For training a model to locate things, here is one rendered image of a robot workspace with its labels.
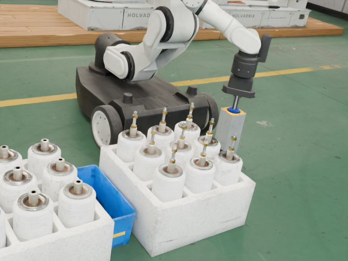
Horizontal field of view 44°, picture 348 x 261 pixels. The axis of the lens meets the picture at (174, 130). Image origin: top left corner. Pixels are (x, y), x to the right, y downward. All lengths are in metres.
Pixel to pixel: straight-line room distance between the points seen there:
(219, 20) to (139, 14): 2.07
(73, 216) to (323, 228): 0.95
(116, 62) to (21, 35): 1.19
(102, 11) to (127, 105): 1.67
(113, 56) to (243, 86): 0.72
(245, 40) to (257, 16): 2.94
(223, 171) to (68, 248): 0.55
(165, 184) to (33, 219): 0.39
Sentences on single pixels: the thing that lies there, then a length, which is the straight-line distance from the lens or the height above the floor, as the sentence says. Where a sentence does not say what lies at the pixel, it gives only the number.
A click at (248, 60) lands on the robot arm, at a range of 1.54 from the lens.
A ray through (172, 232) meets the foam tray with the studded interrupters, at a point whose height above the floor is 0.08.
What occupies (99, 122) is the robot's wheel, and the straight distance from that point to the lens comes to 1.85.
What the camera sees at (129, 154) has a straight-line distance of 1.45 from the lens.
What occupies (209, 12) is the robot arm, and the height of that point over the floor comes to 0.66.
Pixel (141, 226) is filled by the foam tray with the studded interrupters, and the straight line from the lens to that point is 1.37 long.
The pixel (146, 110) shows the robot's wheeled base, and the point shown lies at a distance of 1.83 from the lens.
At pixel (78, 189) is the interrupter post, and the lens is 1.16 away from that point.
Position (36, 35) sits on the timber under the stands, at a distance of 3.13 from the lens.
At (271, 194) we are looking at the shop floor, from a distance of 1.80.
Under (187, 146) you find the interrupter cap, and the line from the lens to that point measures 1.45.
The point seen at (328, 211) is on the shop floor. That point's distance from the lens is 1.82.
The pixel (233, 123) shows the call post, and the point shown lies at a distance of 1.63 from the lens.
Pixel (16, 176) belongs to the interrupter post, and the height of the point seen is 0.26.
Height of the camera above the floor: 0.93
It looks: 26 degrees down
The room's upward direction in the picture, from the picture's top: 10 degrees clockwise
